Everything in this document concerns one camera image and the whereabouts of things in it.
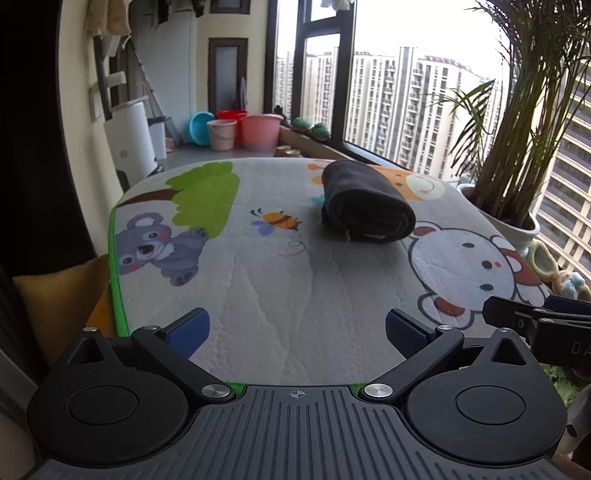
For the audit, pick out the blue basin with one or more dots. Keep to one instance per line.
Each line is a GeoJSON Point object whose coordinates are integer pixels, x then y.
{"type": "Point", "coordinates": [201, 129]}

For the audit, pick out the blue knit slipper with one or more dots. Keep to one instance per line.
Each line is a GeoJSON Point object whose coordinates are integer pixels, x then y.
{"type": "Point", "coordinates": [575, 284]}

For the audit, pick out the yellow-green knit slipper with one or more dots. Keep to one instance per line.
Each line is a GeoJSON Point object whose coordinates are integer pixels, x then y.
{"type": "Point", "coordinates": [542, 261]}

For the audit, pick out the white mop bin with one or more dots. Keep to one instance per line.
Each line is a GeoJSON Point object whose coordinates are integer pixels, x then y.
{"type": "Point", "coordinates": [158, 138]}

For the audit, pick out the white wall-mounted cylinder appliance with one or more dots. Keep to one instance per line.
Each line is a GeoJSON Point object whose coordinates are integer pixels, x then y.
{"type": "Point", "coordinates": [115, 78]}

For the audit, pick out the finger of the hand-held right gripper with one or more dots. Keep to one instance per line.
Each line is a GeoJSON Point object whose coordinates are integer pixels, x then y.
{"type": "Point", "coordinates": [570, 305]}
{"type": "Point", "coordinates": [503, 309]}

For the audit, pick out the pink bucket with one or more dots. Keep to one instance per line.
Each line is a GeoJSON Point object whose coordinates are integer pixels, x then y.
{"type": "Point", "coordinates": [261, 134]}

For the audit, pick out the white plant pot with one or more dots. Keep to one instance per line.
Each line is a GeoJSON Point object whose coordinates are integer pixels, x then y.
{"type": "Point", "coordinates": [517, 235]}

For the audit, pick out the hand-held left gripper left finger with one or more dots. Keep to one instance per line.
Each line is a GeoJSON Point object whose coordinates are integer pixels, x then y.
{"type": "Point", "coordinates": [189, 330]}

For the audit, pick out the tall frosted cabinet door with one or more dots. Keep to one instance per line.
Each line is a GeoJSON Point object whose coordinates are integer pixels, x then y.
{"type": "Point", "coordinates": [226, 74]}

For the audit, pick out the flat mop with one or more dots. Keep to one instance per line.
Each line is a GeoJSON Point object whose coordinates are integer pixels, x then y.
{"type": "Point", "coordinates": [173, 131]}

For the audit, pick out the brown boot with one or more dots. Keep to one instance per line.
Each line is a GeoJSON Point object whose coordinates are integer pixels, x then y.
{"type": "Point", "coordinates": [282, 151]}
{"type": "Point", "coordinates": [295, 153]}

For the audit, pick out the row of hanging clothes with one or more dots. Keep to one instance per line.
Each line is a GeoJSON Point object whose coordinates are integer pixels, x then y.
{"type": "Point", "coordinates": [161, 9]}

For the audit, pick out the red basin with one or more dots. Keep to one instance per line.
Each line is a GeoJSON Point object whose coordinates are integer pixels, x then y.
{"type": "Point", "coordinates": [231, 114]}

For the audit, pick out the beige hanging towel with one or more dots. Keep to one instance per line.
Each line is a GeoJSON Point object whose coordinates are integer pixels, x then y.
{"type": "Point", "coordinates": [108, 14]}

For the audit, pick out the printed cartoon animal mat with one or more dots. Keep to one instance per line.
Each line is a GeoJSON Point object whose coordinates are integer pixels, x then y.
{"type": "Point", "coordinates": [300, 286]}

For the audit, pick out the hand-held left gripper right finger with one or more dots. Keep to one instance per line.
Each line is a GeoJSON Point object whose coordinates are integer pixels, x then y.
{"type": "Point", "coordinates": [406, 332]}

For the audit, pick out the beige bucket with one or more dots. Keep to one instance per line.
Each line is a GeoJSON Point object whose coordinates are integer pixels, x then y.
{"type": "Point", "coordinates": [221, 136]}

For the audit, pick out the yellow cushion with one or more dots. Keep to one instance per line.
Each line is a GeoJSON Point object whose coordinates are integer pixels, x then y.
{"type": "Point", "coordinates": [60, 300]}

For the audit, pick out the white cylindrical appliance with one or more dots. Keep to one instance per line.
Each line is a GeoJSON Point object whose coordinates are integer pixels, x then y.
{"type": "Point", "coordinates": [129, 143]}

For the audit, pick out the dark grey garment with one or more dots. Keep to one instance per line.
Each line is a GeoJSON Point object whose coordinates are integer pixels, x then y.
{"type": "Point", "coordinates": [364, 198]}

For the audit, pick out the green palm plant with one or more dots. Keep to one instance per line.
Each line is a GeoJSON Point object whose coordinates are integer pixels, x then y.
{"type": "Point", "coordinates": [517, 138]}

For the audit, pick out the black framed window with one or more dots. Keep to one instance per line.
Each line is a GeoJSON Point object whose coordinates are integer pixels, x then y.
{"type": "Point", "coordinates": [346, 69]}

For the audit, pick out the small frosted cabinet door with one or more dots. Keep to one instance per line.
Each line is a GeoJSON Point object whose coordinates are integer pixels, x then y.
{"type": "Point", "coordinates": [230, 4]}

